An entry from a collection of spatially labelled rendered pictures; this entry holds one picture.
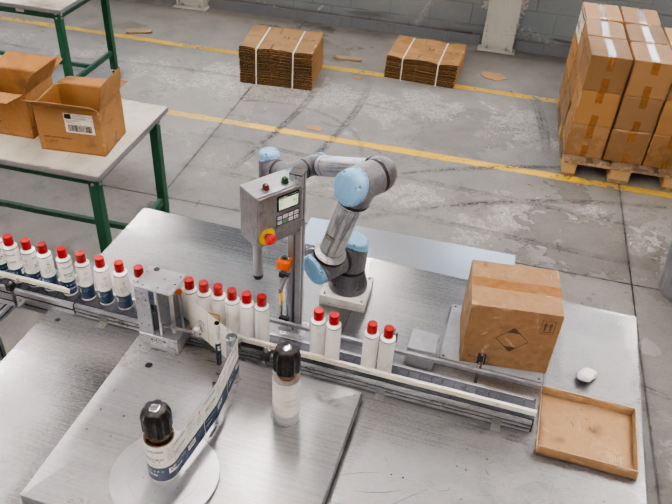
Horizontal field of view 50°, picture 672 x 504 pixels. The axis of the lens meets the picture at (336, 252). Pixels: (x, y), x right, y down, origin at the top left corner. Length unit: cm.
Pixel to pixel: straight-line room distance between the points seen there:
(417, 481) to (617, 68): 360
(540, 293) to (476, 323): 24
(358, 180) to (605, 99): 330
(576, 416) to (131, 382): 146
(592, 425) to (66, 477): 163
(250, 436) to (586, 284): 272
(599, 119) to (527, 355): 306
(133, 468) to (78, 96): 232
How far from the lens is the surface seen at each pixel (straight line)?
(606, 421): 257
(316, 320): 236
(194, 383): 241
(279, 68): 628
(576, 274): 455
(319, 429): 227
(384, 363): 238
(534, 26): 750
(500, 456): 237
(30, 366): 265
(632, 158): 554
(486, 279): 250
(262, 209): 217
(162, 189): 446
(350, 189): 224
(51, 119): 384
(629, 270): 474
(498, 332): 248
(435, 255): 305
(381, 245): 306
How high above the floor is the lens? 266
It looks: 38 degrees down
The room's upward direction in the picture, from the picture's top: 4 degrees clockwise
